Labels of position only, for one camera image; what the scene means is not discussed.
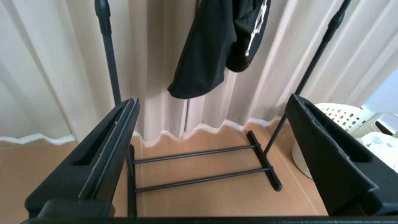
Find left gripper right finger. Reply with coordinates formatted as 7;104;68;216
285;93;398;217

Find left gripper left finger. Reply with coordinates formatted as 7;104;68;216
24;97;141;219

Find black shorts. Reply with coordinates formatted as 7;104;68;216
167;0;272;100

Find white laundry basket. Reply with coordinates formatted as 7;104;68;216
291;102;398;180

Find black clothes rack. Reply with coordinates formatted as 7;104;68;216
93;0;353;218

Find beige curtain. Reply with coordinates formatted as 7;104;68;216
0;0;398;147

